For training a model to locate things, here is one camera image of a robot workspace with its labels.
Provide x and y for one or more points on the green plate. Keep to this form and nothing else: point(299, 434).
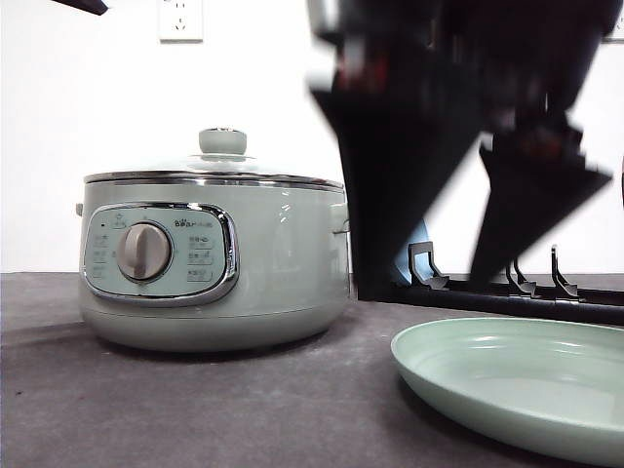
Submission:
point(553, 386)

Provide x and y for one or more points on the black plate rack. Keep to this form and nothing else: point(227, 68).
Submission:
point(567, 301)

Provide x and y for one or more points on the white wall socket left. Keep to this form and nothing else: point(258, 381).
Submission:
point(180, 22)

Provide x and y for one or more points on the white wall socket right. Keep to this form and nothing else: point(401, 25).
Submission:
point(616, 36)

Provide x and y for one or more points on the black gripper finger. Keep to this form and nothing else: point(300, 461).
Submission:
point(400, 166)
point(532, 188)
point(97, 7)

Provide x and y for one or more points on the white wall socket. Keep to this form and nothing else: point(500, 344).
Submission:
point(616, 36)
point(180, 22)

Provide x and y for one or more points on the green electric steamer pot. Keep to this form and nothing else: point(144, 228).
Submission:
point(211, 261)

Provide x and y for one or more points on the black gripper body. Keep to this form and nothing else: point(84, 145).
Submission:
point(520, 68)

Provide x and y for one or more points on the glass lid with green knob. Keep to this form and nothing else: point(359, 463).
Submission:
point(222, 164)

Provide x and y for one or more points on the blue plate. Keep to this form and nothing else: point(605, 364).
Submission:
point(422, 263)

